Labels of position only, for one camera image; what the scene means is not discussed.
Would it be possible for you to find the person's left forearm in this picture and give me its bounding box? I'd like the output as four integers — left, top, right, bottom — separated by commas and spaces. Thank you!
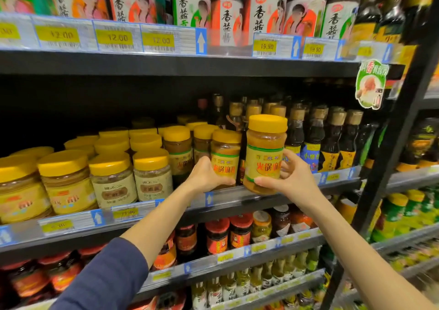
120, 182, 206, 269

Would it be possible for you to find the row of dark squeeze bottles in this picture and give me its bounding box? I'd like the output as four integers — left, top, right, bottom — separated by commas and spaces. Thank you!
396, 116, 439, 171

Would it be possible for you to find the cluster of yellow lid jars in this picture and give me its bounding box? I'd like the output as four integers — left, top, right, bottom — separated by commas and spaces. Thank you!
10, 114, 220, 183

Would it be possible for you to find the dark blue left sleeve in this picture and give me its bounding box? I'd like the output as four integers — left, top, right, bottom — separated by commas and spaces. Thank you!
49, 237, 150, 310

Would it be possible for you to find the person's right hand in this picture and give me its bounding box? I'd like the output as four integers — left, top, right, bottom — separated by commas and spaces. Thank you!
253, 149, 325, 213

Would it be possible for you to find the row of red lid jars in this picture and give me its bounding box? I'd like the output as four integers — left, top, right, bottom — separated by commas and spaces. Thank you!
0, 203, 318, 304

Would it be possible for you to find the yellow-lid jar beige label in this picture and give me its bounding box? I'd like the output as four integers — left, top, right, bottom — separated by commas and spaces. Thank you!
133, 148, 174, 202
88, 152, 139, 209

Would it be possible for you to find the row of dark glass bottles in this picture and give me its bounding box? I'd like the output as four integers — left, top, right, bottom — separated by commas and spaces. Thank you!
197, 93, 380, 175

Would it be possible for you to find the person's left hand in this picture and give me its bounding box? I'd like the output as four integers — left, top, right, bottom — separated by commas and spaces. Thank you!
183, 157, 236, 199

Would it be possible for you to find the person's right forearm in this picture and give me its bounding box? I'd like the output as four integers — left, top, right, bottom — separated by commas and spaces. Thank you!
305, 193, 436, 310

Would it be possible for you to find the row of illustrated label jars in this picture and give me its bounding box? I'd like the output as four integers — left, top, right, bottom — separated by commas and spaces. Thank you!
0, 0, 363, 48

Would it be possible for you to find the green white hanging sign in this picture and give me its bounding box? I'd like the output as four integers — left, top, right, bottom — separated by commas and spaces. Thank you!
355, 59, 390, 111

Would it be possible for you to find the row of yellow label bottles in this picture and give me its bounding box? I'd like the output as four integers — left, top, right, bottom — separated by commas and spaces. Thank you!
349, 0, 439, 46

